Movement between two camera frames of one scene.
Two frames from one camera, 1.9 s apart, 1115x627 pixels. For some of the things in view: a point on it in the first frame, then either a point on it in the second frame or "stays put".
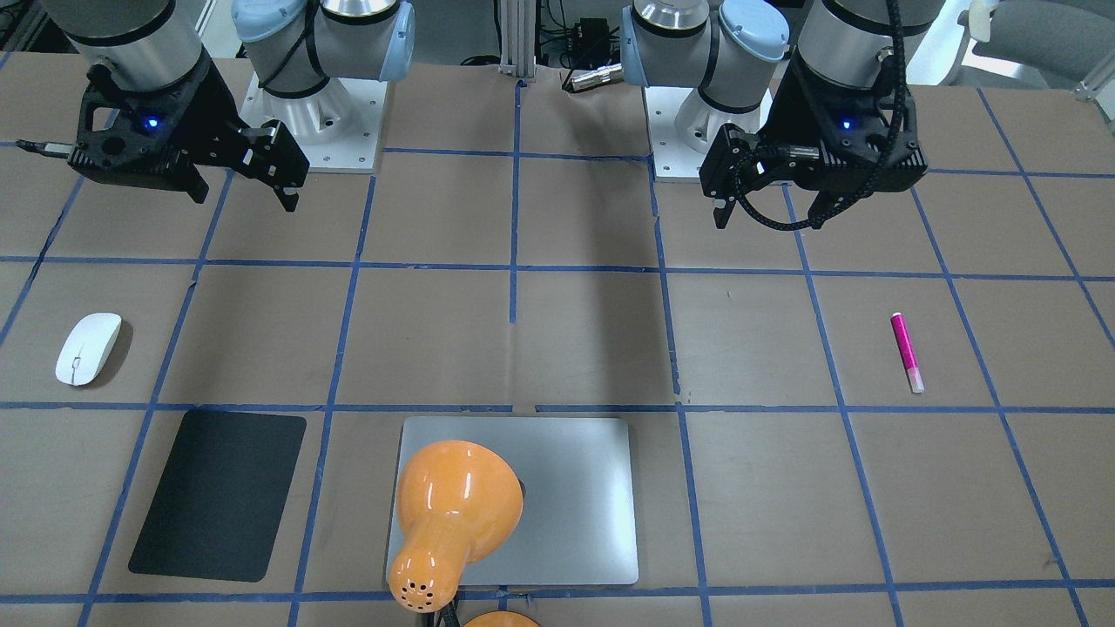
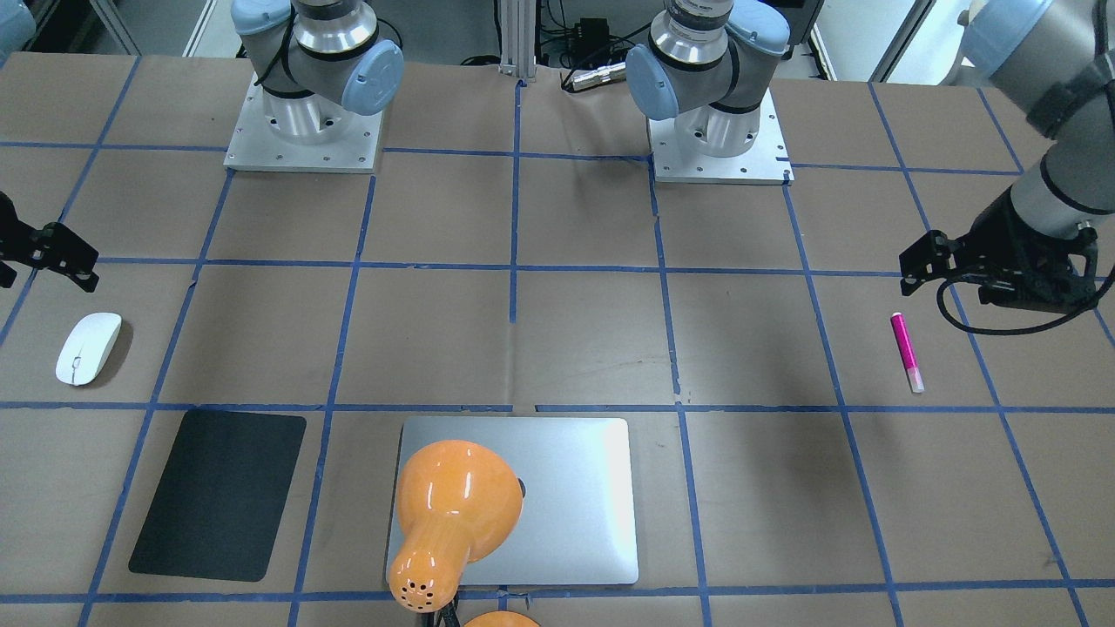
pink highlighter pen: x=915 y=379 stays put
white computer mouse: x=86 y=347 stays put
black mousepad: x=219 y=503 stays put
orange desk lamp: x=457 y=502 stays put
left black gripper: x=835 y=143 to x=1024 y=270
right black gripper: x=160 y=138 to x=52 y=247
